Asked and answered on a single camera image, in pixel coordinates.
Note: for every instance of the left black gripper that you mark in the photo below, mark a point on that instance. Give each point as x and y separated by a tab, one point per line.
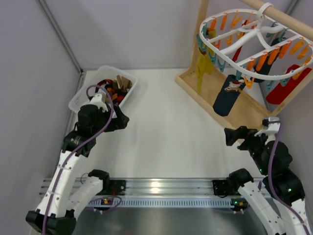
118	120

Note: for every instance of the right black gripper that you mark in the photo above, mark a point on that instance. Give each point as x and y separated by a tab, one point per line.
243	134

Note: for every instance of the navy patterned sock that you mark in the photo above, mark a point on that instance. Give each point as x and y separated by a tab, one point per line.
228	95

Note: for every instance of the mustard yellow sock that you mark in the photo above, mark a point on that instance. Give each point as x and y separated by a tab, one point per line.
204	62

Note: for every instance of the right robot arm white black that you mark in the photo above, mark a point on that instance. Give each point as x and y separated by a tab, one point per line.
272	159

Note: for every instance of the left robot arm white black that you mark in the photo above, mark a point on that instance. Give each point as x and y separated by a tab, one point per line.
58	211

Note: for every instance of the white round clip hanger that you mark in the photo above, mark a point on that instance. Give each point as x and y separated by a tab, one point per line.
254	29

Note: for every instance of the argyle brown orange sock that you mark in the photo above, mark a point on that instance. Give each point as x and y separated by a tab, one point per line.
116	94

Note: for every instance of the tan brown striped sock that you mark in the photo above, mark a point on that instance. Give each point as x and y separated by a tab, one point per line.
122	83

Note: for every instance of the red black striped sock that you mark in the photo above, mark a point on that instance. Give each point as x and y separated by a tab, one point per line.
106	83

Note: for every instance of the red sock on right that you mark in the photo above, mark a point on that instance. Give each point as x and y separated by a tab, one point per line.
280	92

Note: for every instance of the red thin hanging sock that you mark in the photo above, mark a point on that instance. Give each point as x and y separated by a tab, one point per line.
236	55

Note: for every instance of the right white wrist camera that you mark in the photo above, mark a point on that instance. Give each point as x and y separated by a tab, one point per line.
271	126

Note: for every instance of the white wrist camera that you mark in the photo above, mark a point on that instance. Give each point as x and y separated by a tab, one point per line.
99	100
271	126

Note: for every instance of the wooden rack frame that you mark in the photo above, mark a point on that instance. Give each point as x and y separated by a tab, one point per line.
251	105

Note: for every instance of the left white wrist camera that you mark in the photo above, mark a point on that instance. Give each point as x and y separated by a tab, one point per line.
99	100

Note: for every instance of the aluminium rail base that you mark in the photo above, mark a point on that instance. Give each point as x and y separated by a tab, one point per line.
147	193

